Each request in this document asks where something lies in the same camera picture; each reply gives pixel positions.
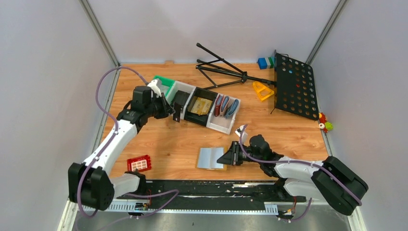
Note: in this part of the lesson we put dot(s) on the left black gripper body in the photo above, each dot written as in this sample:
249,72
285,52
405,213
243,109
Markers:
169,106

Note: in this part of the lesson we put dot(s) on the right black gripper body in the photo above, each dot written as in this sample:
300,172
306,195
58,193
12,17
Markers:
237,153

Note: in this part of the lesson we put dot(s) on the black credit card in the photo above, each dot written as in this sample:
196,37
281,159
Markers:
177,112

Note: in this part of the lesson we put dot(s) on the yellow leather card holder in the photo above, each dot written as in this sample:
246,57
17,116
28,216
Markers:
207,158

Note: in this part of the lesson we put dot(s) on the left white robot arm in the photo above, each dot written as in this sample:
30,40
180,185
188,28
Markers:
88,182

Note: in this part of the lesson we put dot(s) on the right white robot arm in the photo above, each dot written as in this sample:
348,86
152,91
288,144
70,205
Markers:
329,180

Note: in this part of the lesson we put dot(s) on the black cards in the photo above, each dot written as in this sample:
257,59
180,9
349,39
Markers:
181,97

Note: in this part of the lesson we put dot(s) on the white bin with black cards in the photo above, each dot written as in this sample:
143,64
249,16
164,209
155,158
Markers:
187,88

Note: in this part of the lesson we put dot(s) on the gold cards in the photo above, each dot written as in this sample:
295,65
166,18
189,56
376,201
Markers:
201,106

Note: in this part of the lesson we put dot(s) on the white bin with card holders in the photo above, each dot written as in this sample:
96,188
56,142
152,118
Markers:
220,123

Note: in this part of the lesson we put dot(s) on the red card holder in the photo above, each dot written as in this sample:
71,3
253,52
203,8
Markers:
218,104

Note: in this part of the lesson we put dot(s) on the blue card holder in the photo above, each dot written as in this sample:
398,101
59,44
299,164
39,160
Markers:
232,108

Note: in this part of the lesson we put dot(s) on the pink card holder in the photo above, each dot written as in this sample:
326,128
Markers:
224,105

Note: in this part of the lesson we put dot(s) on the green plastic bin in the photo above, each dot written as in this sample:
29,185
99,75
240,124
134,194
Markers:
167,87

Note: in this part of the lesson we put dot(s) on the black plastic bin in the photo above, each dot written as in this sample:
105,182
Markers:
194,118

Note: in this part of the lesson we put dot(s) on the red white small block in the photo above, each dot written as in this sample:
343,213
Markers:
140,163

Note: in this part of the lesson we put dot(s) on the yellow plastic triangle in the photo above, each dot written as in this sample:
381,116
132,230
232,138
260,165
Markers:
262,91

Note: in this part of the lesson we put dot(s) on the black folded music stand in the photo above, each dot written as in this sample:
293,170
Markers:
223,67

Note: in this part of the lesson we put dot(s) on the black perforated stand tray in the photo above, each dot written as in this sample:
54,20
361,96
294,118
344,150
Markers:
295,89

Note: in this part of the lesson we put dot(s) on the red green toy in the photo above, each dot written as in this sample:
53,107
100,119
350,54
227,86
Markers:
324,124

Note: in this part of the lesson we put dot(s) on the blue green toy block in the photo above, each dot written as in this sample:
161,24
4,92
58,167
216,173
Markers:
266,63

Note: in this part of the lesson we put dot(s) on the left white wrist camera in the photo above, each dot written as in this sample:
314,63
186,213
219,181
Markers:
155,85

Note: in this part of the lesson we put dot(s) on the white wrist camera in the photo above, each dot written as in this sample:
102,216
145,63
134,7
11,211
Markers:
242,134
155,85

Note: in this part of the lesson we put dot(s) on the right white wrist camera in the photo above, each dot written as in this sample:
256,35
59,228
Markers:
242,134

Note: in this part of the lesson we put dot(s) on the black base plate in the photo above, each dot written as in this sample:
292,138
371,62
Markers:
217,194

